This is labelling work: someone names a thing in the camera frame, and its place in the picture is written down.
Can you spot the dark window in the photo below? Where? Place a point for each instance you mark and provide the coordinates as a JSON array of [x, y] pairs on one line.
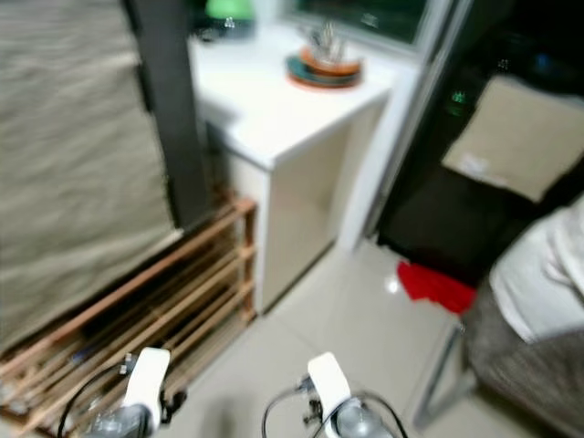
[[365, 14]]

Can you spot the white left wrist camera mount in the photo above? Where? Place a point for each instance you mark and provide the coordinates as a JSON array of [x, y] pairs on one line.
[[151, 379]]

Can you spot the large beige fabric sheet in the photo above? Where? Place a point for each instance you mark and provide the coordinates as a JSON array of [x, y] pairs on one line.
[[82, 164]]

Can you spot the brown fabric stool seat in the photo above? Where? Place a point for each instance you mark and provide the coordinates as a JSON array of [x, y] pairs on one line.
[[520, 383]]

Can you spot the green round object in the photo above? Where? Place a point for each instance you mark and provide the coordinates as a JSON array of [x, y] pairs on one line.
[[230, 11]]

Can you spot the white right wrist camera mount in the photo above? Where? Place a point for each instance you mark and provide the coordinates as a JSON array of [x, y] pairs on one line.
[[328, 383]]

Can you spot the beige cloth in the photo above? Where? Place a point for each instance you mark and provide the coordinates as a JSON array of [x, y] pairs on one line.
[[520, 137]]

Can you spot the orange and teal plate stack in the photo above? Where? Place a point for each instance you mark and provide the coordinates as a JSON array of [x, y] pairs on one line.
[[326, 71]]

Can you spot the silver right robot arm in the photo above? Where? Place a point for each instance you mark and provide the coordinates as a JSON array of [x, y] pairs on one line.
[[360, 424]]

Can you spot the red cloth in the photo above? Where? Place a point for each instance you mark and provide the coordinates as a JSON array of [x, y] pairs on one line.
[[438, 287]]

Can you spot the black washing machine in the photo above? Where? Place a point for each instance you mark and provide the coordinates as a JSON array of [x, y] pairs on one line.
[[447, 228]]

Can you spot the white cabinet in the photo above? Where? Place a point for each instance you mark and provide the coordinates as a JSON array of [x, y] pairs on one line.
[[283, 128]]

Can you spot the white fabric laundry bag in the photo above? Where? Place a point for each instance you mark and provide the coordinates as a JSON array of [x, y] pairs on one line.
[[543, 283]]

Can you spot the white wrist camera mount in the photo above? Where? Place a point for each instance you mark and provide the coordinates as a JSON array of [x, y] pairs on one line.
[[151, 379], [328, 383]]

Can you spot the wooden slatted rack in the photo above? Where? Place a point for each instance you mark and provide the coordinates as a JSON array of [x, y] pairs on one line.
[[173, 310]]

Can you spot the metal stool leg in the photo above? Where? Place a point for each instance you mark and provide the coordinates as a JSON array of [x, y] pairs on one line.
[[438, 374]]

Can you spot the black upright panel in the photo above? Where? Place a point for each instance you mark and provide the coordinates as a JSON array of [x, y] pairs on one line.
[[173, 109]]

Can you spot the white door frame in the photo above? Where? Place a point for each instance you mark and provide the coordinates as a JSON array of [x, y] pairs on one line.
[[406, 119]]

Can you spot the metal utensils bundle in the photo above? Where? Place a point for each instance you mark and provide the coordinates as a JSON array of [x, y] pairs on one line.
[[326, 38]]

